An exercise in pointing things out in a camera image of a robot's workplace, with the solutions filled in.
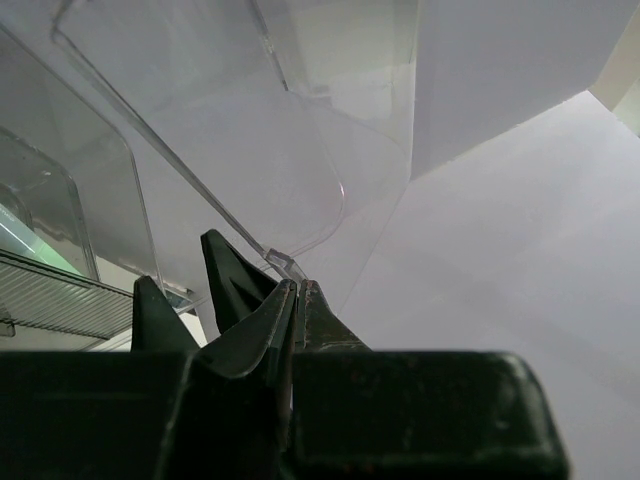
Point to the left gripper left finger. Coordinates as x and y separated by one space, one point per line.
259 346

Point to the clear plastic drawer organizer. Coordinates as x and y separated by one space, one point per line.
284 125

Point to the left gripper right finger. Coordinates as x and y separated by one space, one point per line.
319 330

